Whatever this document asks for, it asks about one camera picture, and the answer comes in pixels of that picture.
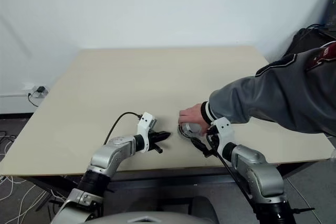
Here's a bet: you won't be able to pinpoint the white floor cables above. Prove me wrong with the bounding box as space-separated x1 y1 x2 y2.
0 129 57 224

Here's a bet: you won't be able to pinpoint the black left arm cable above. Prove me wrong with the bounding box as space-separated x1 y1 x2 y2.
103 112 142 146

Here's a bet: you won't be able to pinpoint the person's bare hand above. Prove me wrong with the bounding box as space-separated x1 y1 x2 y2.
178 102 205 125

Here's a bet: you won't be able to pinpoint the silver round tape roll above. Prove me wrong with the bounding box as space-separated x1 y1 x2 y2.
176 124 197 140

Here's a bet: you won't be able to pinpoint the dark laptop screen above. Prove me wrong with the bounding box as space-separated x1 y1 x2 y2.
320 0 336 33

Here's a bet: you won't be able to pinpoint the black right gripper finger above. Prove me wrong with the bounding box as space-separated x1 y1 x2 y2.
192 137 208 152

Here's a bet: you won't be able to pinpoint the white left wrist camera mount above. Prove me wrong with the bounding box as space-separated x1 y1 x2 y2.
136 112 158 153

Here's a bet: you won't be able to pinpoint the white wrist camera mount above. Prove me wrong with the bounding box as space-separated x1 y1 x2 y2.
209 117 235 156
136 112 158 153

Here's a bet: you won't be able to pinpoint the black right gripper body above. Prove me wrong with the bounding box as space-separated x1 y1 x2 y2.
202 126 220 158

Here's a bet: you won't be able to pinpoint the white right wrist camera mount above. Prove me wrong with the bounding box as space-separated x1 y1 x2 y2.
209 117 235 156

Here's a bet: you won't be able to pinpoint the black bag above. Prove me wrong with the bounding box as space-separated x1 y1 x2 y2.
281 26 336 61

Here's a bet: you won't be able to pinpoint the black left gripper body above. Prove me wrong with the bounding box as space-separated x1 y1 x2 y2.
146 129 163 155

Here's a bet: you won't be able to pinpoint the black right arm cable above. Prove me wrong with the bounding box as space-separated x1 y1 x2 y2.
207 129 263 224

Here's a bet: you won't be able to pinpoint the grey rounded shell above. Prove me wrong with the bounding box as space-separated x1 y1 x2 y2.
90 196 220 224

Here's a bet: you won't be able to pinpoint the silver hinged motor lid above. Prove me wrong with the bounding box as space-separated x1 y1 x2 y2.
182 121 208 138

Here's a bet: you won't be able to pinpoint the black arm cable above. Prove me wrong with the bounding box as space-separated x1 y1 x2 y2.
207 129 263 224
103 112 142 146

